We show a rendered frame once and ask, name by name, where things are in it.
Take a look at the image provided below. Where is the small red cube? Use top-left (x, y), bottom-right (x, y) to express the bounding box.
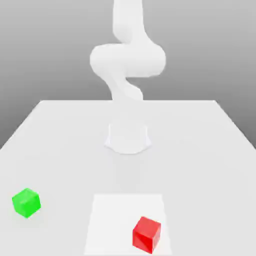
top-left (132, 215), bottom-right (162, 255)

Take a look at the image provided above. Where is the small green cube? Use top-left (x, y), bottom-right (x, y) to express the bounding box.
top-left (11, 187), bottom-right (42, 219)

